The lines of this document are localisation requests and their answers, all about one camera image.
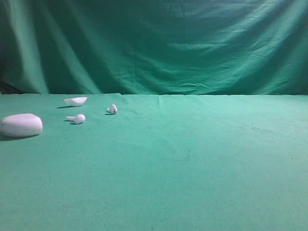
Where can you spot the white earbud case base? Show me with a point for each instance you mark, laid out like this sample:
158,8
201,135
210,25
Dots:
21,125

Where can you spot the green backdrop cloth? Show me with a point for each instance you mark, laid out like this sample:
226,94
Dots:
198,47

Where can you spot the white bluetooth earbud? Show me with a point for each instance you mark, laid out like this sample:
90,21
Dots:
78,119

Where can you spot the green table cloth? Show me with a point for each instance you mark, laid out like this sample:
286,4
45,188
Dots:
162,163

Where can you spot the white earbud case lid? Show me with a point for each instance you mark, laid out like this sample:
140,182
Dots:
75,102

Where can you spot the white earbud with dark tip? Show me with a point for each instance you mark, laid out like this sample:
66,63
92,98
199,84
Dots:
112,109

